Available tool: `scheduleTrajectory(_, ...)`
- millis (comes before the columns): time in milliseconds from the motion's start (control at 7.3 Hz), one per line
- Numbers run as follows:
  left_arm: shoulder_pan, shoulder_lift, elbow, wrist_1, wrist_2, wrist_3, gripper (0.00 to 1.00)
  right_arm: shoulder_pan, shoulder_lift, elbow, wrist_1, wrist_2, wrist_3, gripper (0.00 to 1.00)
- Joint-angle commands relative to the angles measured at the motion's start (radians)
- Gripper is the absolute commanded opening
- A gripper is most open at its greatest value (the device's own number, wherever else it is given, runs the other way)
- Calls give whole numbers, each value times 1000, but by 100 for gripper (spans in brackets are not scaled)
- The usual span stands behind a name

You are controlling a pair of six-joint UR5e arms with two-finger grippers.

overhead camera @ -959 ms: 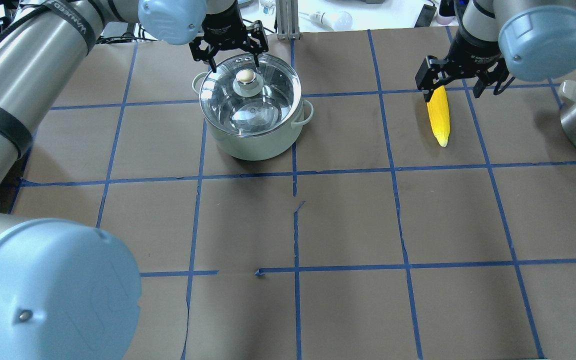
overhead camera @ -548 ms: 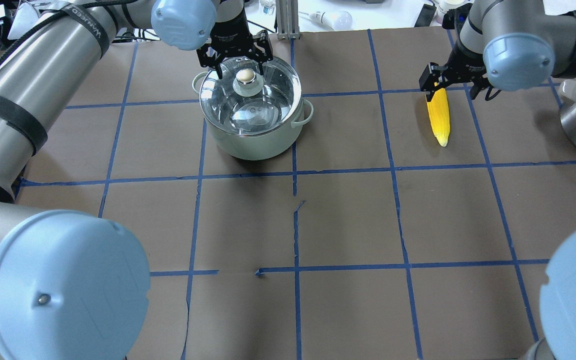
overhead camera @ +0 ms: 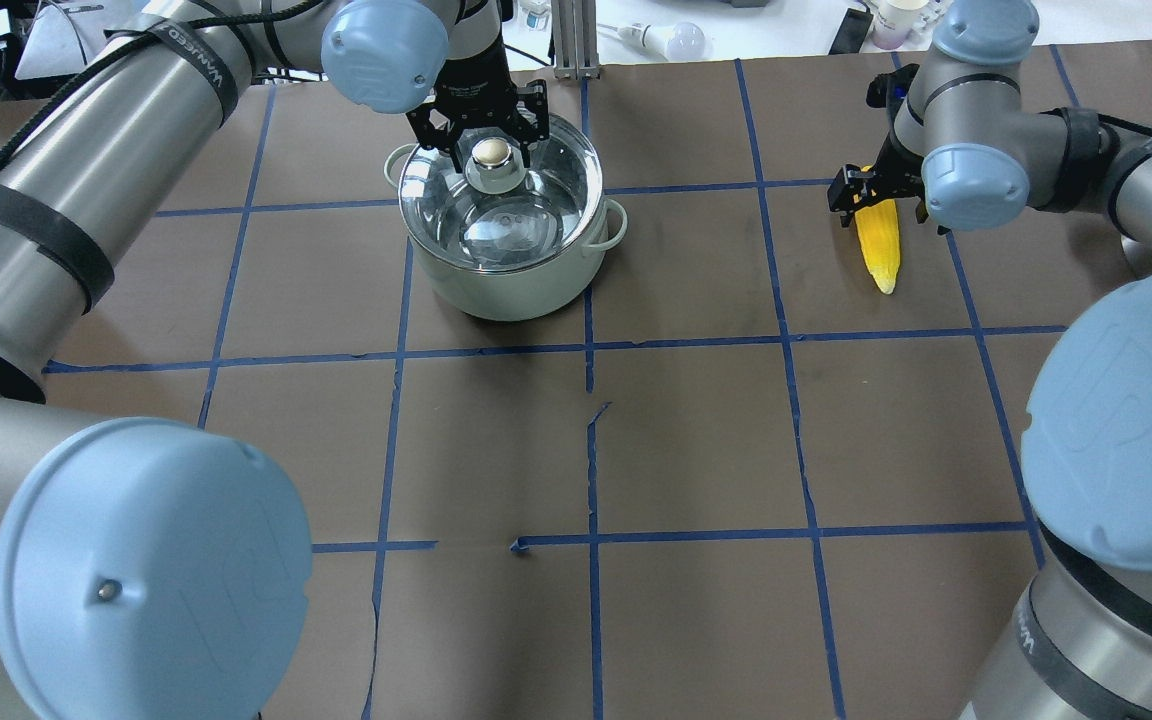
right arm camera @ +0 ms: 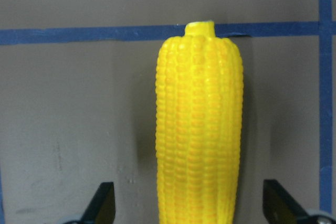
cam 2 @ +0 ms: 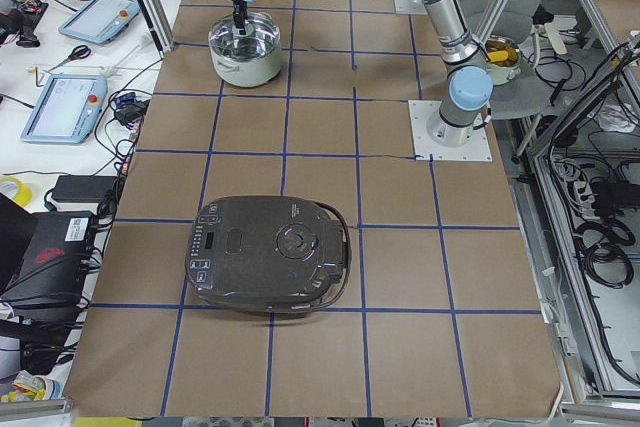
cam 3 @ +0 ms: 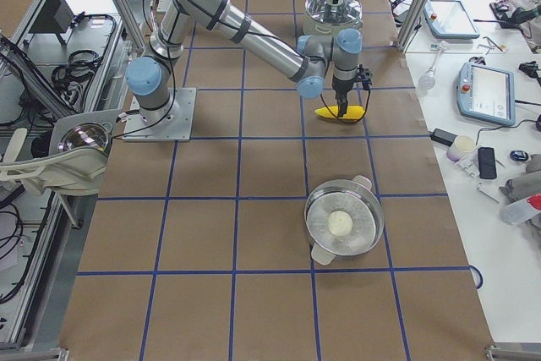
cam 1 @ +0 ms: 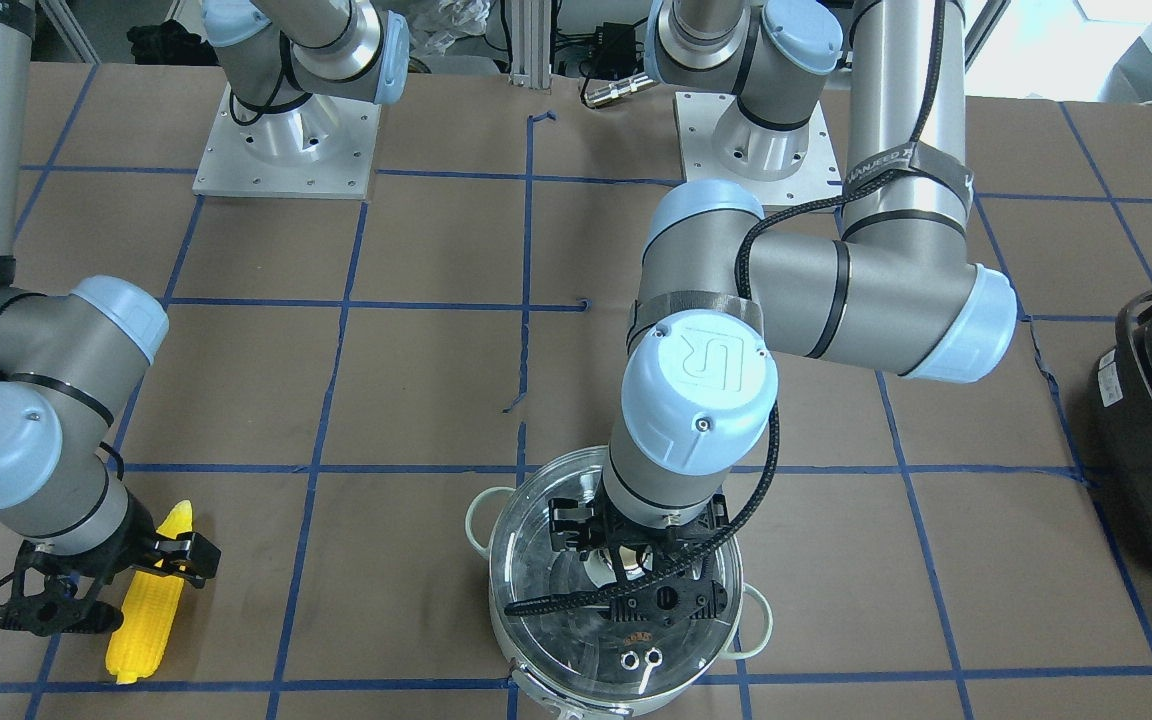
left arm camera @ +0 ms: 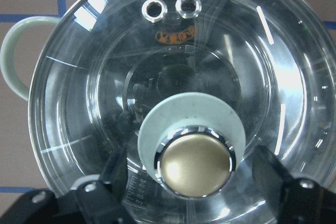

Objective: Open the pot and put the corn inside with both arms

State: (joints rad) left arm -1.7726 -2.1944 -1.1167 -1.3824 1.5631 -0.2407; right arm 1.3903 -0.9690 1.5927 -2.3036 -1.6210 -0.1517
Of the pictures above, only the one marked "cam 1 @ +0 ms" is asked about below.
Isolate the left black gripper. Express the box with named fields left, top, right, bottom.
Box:
left=548, top=488, right=732, bottom=628

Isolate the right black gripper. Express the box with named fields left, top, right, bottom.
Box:
left=0, top=500, right=221, bottom=637

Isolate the yellow plastic corn cob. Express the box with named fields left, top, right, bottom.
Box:
left=104, top=500, right=195, bottom=685

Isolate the glass pot lid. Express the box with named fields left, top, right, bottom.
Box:
left=486, top=446, right=742, bottom=705

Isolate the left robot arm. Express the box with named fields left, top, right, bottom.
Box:
left=503, top=1, right=1018, bottom=626

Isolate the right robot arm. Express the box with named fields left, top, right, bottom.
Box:
left=0, top=1, right=221, bottom=637

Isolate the pale green cooking pot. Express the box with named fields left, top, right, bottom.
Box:
left=464, top=446, right=773, bottom=720

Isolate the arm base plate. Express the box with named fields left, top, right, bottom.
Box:
left=675, top=91, right=842, bottom=206
left=192, top=88, right=381, bottom=200

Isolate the silver cable connector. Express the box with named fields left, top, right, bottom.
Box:
left=581, top=71, right=659, bottom=109

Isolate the aluminium frame post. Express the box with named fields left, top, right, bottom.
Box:
left=506, top=0, right=554, bottom=94

